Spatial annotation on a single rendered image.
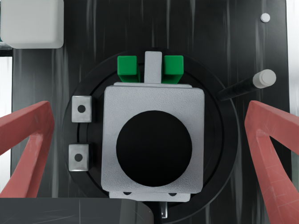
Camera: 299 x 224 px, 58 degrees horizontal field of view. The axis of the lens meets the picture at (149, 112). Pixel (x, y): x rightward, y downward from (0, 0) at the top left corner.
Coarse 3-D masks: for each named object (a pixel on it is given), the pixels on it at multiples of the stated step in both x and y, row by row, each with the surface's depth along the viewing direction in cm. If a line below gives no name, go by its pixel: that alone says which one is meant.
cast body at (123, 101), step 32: (160, 64) 16; (128, 96) 11; (160, 96) 12; (192, 96) 12; (128, 128) 10; (160, 128) 10; (192, 128) 11; (128, 160) 10; (160, 160) 10; (192, 160) 11; (128, 192) 15; (160, 192) 12; (192, 192) 11
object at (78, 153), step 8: (72, 144) 19; (80, 144) 19; (88, 144) 19; (72, 152) 19; (80, 152) 19; (88, 152) 19; (72, 160) 19; (80, 160) 19; (88, 160) 19; (72, 168) 19; (80, 168) 19; (88, 168) 19
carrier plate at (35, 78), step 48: (96, 0) 24; (144, 0) 24; (192, 0) 23; (240, 0) 23; (48, 48) 23; (96, 48) 23; (192, 48) 23; (240, 48) 23; (48, 96) 23; (240, 96) 23; (288, 96) 23; (240, 144) 23; (48, 192) 23; (240, 192) 23
